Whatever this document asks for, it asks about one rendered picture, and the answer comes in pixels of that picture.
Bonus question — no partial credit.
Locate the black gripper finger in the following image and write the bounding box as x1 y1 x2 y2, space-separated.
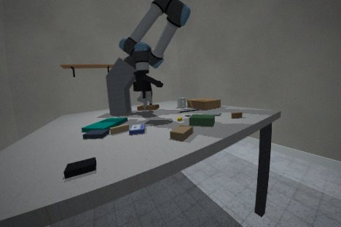
147 88 152 105
137 85 147 110

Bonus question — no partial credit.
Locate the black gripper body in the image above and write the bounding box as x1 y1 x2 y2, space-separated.
133 70 152 92

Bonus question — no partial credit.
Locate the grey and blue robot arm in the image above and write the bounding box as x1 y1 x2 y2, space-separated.
119 0 190 71

